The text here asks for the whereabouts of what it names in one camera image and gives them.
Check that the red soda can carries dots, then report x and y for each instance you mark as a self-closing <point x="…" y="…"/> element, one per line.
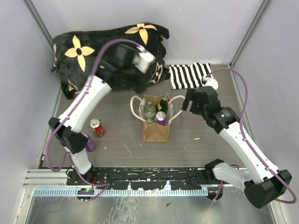
<point x="97" y="127"/>

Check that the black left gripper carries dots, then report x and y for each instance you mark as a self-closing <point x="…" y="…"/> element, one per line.
<point x="137" y="85"/>

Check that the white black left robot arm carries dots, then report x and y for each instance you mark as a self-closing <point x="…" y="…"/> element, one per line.
<point x="118" y="62"/>

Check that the black white striped cloth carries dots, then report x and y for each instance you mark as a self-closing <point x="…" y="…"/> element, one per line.
<point x="185" y="76"/>

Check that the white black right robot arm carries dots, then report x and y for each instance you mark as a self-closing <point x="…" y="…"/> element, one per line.
<point x="263" y="182"/>

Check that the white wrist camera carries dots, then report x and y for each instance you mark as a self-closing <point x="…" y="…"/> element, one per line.
<point x="212" y="82"/>
<point x="143" y="59"/>

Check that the green glass bottle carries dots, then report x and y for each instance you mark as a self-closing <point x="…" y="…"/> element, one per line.
<point x="162" y="106"/>

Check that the purple soda can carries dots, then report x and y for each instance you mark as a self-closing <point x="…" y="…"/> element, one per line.
<point x="160" y="118"/>
<point x="90" y="144"/>

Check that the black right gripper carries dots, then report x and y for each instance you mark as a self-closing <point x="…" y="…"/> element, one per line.
<point x="191" y="95"/>

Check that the black mounting base rail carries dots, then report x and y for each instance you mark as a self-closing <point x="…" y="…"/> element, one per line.
<point x="150" y="178"/>

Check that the brown canvas tote bag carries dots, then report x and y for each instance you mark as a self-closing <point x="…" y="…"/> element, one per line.
<point x="154" y="132"/>

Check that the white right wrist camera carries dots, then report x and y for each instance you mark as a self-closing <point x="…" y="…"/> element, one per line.
<point x="212" y="82"/>

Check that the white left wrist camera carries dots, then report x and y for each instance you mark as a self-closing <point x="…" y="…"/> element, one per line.
<point x="143" y="59"/>

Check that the clear glass bottle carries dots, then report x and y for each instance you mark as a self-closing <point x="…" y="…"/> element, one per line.
<point x="149" y="112"/>

